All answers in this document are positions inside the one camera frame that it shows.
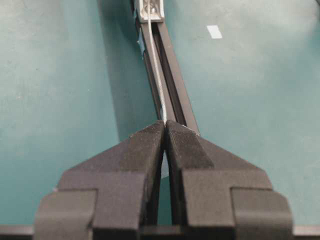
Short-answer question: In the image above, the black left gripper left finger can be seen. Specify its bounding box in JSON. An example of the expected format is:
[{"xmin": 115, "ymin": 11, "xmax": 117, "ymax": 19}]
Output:
[{"xmin": 33, "ymin": 120, "xmax": 165, "ymax": 240}]

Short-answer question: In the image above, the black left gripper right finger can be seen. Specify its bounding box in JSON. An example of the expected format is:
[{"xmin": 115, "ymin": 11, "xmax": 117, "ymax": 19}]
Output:
[{"xmin": 165, "ymin": 120, "xmax": 294, "ymax": 240}]

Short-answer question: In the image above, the thin grey wire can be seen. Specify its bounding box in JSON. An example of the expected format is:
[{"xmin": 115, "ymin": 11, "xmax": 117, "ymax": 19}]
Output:
[{"xmin": 146, "ymin": 0, "xmax": 169, "ymax": 123}]

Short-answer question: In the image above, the silver metal fitting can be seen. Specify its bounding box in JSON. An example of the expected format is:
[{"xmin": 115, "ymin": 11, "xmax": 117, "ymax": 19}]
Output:
[{"xmin": 134, "ymin": 0, "xmax": 165, "ymax": 23}]

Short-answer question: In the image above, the small pale tape patch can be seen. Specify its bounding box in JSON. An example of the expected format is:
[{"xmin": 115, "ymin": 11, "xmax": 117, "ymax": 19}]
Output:
[{"xmin": 206, "ymin": 25, "xmax": 223, "ymax": 40}]

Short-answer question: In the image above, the long black aluminium rail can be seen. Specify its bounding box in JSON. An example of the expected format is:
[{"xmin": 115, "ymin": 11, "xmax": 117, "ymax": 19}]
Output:
[{"xmin": 129, "ymin": 0, "xmax": 201, "ymax": 137}]

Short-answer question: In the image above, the clear tape on rail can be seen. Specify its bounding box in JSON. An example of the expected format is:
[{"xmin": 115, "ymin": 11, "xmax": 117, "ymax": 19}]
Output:
[{"xmin": 136, "ymin": 34, "xmax": 146, "ymax": 60}]

